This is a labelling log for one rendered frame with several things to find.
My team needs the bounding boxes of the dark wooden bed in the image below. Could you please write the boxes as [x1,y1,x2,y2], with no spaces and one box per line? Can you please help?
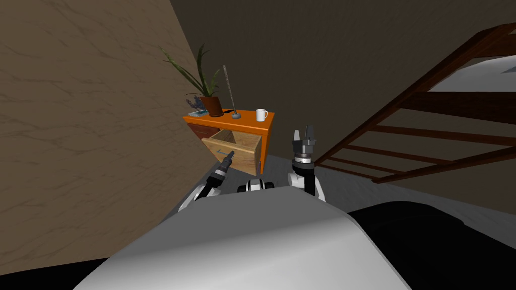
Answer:
[313,22,516,185]

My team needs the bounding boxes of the brown drawer front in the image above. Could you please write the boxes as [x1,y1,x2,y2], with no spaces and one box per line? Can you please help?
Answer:
[187,122,222,142]

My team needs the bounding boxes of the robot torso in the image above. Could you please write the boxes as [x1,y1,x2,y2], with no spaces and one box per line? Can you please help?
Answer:
[72,178,412,290]

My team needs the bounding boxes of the grey rod on round base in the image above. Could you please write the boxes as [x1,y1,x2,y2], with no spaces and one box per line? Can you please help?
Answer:
[222,65,242,120]

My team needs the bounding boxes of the purple flower sprig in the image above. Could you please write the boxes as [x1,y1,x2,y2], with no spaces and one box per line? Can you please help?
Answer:
[185,94,207,113]

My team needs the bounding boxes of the light wooden drawer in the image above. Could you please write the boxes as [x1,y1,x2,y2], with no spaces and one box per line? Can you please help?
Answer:
[201,128,263,177]

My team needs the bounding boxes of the green plant in brown pot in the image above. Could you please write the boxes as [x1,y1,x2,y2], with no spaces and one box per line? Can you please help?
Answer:
[159,43,225,118]

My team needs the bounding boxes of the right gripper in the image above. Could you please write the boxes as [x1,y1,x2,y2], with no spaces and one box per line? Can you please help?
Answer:
[292,124,317,156]

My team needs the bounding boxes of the orange nightstand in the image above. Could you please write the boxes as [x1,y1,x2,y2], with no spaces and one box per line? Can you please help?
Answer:
[182,108,277,177]

